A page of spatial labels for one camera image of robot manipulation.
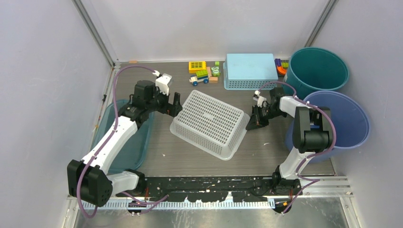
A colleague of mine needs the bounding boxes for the white toy car blue wheels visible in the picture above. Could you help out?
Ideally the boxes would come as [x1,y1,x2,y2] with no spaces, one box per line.
[189,69,210,86]

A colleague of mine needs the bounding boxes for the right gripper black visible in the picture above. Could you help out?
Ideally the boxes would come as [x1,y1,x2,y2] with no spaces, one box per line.
[246,104,287,131]

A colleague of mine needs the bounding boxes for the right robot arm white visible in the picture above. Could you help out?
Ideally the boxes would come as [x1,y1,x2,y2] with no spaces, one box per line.
[246,87,334,195]

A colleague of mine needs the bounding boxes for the white perforated plastic basket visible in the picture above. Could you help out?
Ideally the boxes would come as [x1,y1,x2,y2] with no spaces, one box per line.
[170,90,250,161]

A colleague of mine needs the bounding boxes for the teal round bucket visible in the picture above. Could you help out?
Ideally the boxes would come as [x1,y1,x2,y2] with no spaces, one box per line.
[283,47,350,99]

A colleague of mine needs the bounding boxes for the yellow toy block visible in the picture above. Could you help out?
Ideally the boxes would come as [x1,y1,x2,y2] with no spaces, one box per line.
[188,61,207,74]

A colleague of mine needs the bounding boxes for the blue round bucket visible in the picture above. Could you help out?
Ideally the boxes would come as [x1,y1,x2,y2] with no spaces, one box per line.
[304,91,371,163]

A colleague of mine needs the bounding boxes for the light blue perforated basket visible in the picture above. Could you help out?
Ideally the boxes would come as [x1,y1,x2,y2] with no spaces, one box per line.
[223,53,278,90]

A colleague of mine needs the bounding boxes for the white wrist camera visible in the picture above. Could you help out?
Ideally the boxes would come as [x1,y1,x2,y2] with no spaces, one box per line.
[253,90,267,108]
[155,74,173,96]

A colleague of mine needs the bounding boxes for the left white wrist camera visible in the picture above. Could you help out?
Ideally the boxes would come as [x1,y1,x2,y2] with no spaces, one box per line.
[155,74,173,96]

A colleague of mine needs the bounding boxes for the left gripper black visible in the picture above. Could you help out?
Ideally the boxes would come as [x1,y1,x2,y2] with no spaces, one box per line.
[146,84,182,117]

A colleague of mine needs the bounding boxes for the teal transparent plastic tub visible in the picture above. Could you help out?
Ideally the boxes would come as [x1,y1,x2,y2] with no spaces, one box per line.
[91,103,154,174]

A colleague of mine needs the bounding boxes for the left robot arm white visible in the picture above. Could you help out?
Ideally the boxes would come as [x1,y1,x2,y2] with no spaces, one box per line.
[67,75,182,207]

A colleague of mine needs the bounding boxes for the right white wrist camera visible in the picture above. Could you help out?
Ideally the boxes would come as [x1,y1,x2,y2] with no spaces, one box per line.
[253,90,267,108]

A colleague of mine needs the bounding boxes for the orange purple toy blocks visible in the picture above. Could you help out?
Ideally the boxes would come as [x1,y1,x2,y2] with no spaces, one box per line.
[274,58,289,76]

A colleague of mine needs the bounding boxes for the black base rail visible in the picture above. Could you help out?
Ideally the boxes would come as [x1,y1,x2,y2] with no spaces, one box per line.
[125,176,304,204]

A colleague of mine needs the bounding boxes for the green monster toy block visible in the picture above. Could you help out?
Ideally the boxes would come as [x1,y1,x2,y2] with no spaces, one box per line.
[211,61,221,77]

